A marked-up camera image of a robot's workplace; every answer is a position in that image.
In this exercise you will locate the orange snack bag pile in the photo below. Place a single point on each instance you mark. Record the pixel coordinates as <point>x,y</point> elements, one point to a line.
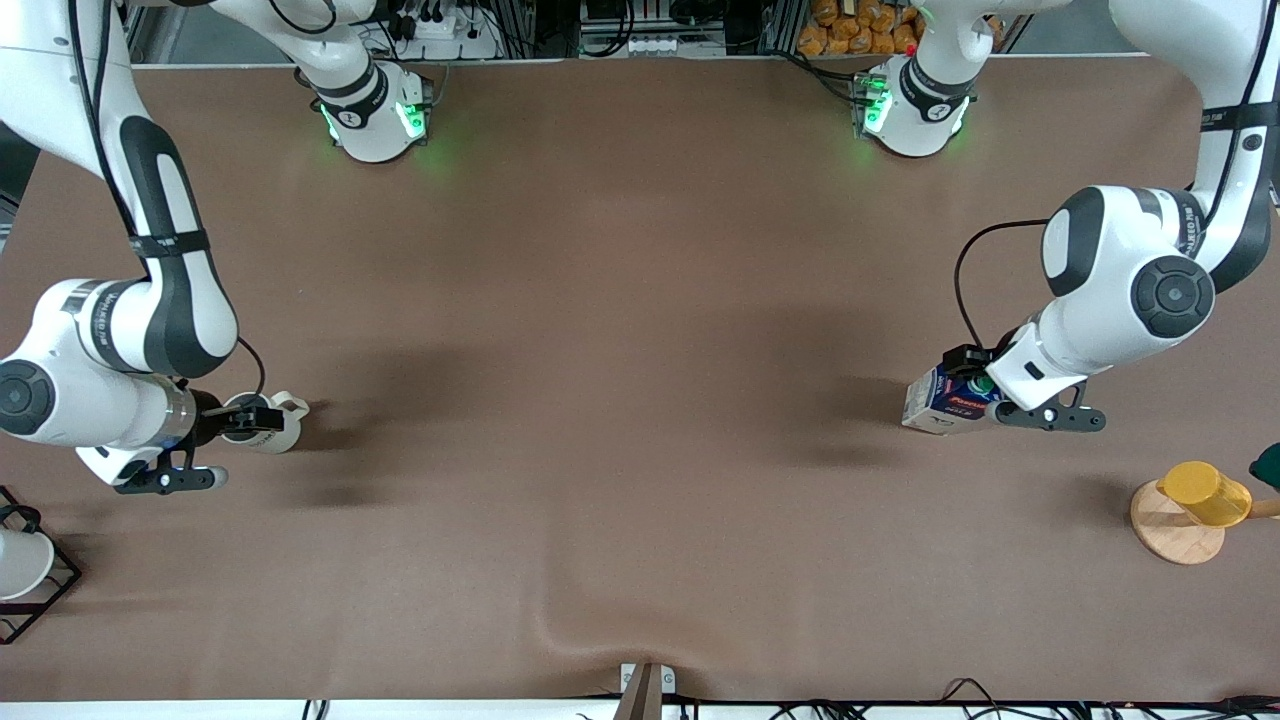
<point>850,30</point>

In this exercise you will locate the dark green cup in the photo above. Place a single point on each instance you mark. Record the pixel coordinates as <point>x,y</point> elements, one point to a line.
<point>1268,467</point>

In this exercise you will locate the blue white milk carton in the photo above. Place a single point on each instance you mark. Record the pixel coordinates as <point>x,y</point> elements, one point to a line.
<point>935,405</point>

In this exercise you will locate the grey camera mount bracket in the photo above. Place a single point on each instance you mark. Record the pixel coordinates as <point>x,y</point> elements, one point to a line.
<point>645,690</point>

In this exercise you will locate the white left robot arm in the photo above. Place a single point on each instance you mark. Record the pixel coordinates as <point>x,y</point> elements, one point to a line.
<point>1100,290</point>

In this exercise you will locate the white bowl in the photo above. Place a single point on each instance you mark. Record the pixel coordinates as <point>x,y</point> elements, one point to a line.
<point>20,562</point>

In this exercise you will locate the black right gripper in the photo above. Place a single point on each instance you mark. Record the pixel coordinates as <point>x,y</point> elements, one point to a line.
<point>209,414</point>

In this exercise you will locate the yellow plastic cup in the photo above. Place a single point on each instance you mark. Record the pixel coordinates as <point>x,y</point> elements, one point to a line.
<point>1205,492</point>

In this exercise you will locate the round wooden cup stand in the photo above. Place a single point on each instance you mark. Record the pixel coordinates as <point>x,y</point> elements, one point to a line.
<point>1175,540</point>

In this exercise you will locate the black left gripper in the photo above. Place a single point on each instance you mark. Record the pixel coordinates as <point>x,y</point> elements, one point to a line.
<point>966,360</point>

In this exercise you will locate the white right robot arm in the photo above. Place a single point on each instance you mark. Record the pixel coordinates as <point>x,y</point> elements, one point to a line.
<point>180,300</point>

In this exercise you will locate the long white power strip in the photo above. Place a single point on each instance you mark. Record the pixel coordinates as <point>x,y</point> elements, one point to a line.
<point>670,45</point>

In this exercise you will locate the white power strip with plugs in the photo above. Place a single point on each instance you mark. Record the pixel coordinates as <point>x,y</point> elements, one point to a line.
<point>450,35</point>

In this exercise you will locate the brown table cover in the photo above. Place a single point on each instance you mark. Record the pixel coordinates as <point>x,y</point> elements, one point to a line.
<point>620,450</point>

